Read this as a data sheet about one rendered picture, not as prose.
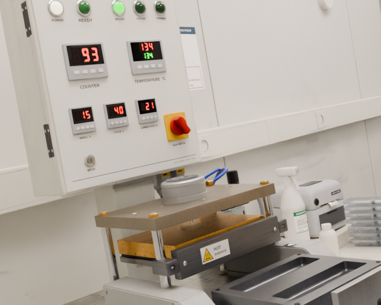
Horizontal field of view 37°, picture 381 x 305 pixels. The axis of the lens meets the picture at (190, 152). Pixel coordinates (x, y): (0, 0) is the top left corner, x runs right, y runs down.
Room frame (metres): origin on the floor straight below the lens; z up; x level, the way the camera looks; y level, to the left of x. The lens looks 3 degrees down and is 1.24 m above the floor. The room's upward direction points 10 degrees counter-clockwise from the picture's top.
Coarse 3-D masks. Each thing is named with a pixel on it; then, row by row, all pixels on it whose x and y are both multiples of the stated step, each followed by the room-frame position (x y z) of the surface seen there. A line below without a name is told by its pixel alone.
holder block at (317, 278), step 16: (304, 256) 0.91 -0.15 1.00; (320, 256) 0.90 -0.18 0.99; (256, 272) 0.87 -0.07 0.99; (272, 272) 0.87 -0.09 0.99; (288, 272) 0.89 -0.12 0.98; (304, 272) 0.82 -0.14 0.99; (320, 272) 0.81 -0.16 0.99; (336, 272) 0.83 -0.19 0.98; (352, 272) 0.78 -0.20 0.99; (224, 288) 0.81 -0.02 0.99; (240, 288) 0.83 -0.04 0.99; (256, 288) 0.79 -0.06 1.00; (272, 288) 0.78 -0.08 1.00; (288, 288) 0.77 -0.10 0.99; (304, 288) 0.79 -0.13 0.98; (320, 288) 0.74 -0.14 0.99; (336, 288) 0.74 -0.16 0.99; (224, 304) 0.79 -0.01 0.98; (240, 304) 0.77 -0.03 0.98; (256, 304) 0.74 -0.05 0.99; (272, 304) 0.72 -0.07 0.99; (288, 304) 0.70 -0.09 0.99; (304, 304) 0.69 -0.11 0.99; (320, 304) 0.71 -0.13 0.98
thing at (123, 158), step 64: (0, 0) 1.08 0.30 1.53; (64, 0) 1.03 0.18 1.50; (128, 0) 1.12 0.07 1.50; (64, 64) 1.02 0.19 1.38; (128, 64) 1.10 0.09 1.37; (64, 128) 1.00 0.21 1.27; (128, 128) 1.08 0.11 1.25; (192, 128) 1.18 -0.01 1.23; (64, 192) 0.99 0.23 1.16; (128, 192) 1.10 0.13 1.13
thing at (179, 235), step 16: (192, 224) 0.97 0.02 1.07; (208, 224) 0.99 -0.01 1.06; (224, 224) 0.97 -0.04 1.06; (240, 224) 0.95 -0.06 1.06; (128, 240) 0.97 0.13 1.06; (144, 240) 0.95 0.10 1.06; (176, 240) 0.90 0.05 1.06; (192, 240) 0.88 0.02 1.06; (128, 256) 0.98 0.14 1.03; (144, 256) 0.93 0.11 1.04
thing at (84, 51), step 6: (72, 48) 1.02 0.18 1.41; (78, 48) 1.03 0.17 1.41; (84, 48) 1.04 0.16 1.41; (90, 48) 1.05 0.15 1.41; (96, 48) 1.05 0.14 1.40; (72, 54) 1.02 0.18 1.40; (78, 54) 1.03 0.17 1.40; (84, 54) 1.04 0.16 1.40; (90, 54) 1.04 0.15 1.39; (96, 54) 1.05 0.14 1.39; (78, 60) 1.03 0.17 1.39; (84, 60) 1.04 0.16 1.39; (90, 60) 1.04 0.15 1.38; (96, 60) 1.05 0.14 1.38
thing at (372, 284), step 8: (368, 272) 0.73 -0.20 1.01; (376, 272) 0.72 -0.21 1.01; (360, 280) 0.70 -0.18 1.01; (368, 280) 0.71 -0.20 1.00; (376, 280) 0.72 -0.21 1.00; (344, 288) 0.68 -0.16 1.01; (352, 288) 0.69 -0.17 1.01; (360, 288) 0.70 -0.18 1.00; (368, 288) 0.71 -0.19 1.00; (376, 288) 0.72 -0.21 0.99; (336, 296) 0.67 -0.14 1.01; (344, 296) 0.68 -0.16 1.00; (352, 296) 0.69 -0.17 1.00; (360, 296) 0.70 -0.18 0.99; (368, 296) 0.71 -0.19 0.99; (376, 296) 0.72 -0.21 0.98; (336, 304) 0.67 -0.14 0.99; (344, 304) 0.67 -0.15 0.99; (352, 304) 0.68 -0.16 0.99; (360, 304) 0.70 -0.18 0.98; (368, 304) 0.71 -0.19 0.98; (376, 304) 0.72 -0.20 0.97
